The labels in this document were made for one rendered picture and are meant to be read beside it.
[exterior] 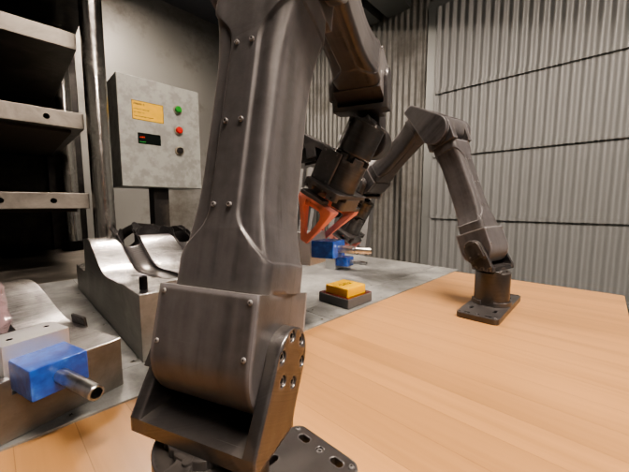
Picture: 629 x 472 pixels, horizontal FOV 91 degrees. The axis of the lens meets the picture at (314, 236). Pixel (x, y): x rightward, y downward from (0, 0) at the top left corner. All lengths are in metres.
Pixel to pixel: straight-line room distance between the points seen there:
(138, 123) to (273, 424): 1.28
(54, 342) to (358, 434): 0.30
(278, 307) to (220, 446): 0.07
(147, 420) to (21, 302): 0.36
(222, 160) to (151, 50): 3.28
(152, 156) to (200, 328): 1.22
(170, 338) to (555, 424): 0.35
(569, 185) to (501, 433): 2.04
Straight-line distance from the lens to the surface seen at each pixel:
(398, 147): 0.82
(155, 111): 1.41
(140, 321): 0.46
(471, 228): 0.68
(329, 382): 0.40
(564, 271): 2.35
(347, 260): 0.95
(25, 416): 0.41
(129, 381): 0.45
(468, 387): 0.43
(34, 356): 0.39
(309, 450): 0.30
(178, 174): 1.39
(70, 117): 1.27
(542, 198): 2.33
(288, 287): 0.18
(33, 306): 0.54
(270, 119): 0.19
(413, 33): 2.95
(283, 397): 0.19
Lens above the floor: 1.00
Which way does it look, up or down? 6 degrees down
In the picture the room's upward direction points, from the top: straight up
